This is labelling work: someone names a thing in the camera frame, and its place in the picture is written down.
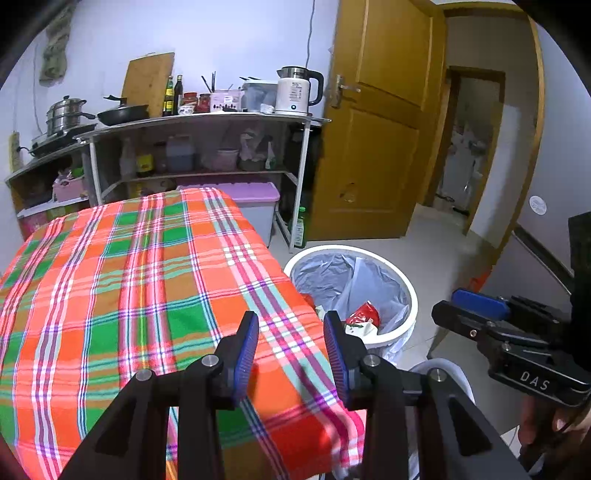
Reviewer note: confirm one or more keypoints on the grey metal shelf unit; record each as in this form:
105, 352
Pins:
207, 121

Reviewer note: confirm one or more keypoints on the pink utensil box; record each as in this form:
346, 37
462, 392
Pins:
226, 101

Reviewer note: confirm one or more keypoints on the clear plastic container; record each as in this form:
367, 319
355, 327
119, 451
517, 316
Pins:
258, 97

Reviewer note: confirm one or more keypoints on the plastic bags on shelf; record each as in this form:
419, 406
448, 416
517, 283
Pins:
256, 150

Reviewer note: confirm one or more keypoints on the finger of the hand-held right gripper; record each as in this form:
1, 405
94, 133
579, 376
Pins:
480, 303
461, 319

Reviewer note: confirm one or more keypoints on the bunch of chopsticks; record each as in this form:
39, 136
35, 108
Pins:
210, 83

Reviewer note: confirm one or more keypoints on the green glass bottle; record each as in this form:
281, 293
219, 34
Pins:
168, 99

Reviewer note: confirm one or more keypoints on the black frying pan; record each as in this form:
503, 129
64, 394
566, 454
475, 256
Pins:
122, 115

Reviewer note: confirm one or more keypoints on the white appliance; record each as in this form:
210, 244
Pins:
461, 170

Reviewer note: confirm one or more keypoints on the round white sticker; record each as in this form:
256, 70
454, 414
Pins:
538, 204

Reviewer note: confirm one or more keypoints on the white round trash bin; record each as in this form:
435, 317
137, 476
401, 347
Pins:
406, 323

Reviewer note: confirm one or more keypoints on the yellow power strip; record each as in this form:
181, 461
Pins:
14, 152

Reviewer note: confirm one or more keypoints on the yellow label oil bottle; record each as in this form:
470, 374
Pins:
145, 161

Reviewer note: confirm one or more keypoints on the pink plastic basket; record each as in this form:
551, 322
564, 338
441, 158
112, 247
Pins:
69, 189

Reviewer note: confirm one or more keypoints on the person's right hand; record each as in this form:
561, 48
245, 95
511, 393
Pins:
554, 424

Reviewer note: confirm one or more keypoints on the steel steamer pot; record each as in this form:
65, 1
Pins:
67, 115

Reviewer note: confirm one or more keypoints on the person's right leg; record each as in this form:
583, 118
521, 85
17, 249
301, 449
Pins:
448, 383

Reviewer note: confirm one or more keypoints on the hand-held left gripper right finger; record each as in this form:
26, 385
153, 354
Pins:
336, 364

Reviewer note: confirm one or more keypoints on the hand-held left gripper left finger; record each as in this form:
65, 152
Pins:
244, 364

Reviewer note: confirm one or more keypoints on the yellow wooden door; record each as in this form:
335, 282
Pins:
383, 138

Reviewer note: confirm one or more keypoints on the wooden doorway frame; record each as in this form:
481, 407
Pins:
494, 147

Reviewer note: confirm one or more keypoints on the purple lid storage box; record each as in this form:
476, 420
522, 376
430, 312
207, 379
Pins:
244, 203

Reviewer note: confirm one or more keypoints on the white wrapper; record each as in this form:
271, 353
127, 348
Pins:
368, 329

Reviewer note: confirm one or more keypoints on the red sauce jar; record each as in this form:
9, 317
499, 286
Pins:
204, 103
190, 102

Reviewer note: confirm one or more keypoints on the round plastic tub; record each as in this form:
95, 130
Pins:
227, 159

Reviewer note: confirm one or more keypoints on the wooden cutting board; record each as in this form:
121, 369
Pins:
147, 81

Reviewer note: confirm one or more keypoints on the clear plastic bottle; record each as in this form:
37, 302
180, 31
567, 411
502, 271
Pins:
127, 161

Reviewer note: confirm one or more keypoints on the hanging green cloth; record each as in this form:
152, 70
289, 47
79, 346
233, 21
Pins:
55, 50

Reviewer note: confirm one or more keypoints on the green plastic bottle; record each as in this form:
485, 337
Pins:
300, 230

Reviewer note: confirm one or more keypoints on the dark sauce bottle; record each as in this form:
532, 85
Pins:
178, 97

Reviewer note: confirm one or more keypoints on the white electric kettle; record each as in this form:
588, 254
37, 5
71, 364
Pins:
293, 94

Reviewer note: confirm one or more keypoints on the grey plastic bin liner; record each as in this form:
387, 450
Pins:
332, 281

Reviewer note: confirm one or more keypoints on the black induction cooktop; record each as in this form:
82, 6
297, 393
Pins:
60, 138

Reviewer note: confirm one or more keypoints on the plaid tablecloth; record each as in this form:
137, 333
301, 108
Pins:
138, 300

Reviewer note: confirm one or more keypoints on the red snack wrapper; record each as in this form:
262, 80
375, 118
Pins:
364, 316

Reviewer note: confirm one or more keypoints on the large dark liquid jug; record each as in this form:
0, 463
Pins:
180, 154

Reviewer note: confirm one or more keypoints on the low wooden shelf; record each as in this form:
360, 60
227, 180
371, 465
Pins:
37, 168

